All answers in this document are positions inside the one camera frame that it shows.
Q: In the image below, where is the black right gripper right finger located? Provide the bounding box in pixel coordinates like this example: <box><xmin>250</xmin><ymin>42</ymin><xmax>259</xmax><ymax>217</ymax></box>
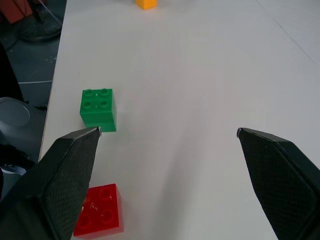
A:
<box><xmin>236</xmin><ymin>127</ymin><xmax>320</xmax><ymax>240</ymax></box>

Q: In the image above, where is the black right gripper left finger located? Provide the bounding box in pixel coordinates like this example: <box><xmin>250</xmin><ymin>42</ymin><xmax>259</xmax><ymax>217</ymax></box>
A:
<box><xmin>0</xmin><ymin>126</ymin><xmax>102</xmax><ymax>240</ymax></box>

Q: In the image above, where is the red toy brick cube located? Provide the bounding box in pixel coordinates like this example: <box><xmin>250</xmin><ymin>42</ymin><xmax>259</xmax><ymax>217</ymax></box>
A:
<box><xmin>73</xmin><ymin>183</ymin><xmax>125</xmax><ymax>237</ymax></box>

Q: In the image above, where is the green toy brick cube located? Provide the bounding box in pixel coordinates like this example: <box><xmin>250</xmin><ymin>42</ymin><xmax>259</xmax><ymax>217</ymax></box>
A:
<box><xmin>79</xmin><ymin>88</ymin><xmax>118</xmax><ymax>133</ymax></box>

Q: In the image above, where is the black round stand base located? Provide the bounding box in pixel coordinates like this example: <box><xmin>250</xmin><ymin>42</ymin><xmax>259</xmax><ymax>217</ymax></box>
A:
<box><xmin>19</xmin><ymin>9</ymin><xmax>63</xmax><ymax>43</ymax></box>

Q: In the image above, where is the orange-brown box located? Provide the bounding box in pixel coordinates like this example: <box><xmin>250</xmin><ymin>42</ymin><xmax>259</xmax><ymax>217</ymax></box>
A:
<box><xmin>0</xmin><ymin>0</ymin><xmax>33</xmax><ymax>25</ymax></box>

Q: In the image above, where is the yellow toy brick cube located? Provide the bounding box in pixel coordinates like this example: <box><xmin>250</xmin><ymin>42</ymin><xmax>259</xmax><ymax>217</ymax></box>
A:
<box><xmin>135</xmin><ymin>0</ymin><xmax>158</xmax><ymax>10</ymax></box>

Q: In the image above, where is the white floor cable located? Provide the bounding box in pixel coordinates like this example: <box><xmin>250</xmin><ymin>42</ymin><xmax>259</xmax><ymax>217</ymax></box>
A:
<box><xmin>17</xmin><ymin>79</ymin><xmax>54</xmax><ymax>85</ymax></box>

